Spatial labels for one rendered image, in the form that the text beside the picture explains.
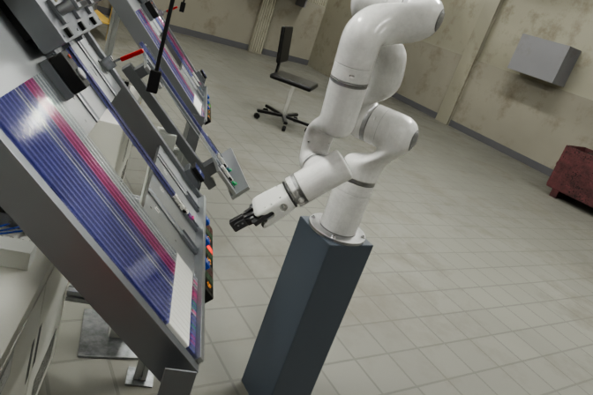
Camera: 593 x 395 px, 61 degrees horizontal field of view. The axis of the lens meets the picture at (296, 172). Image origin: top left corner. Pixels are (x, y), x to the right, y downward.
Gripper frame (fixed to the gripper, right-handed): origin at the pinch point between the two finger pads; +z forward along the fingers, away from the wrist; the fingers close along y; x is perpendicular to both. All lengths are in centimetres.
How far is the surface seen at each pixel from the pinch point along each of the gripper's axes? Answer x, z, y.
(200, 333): 4.5, 8.0, -41.2
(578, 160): -360, -314, 413
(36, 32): 61, 7, -17
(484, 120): -400, -322, 688
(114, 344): -36, 70, 36
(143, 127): 29.5, 11.0, 19.1
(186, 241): 8.5, 9.6, -12.4
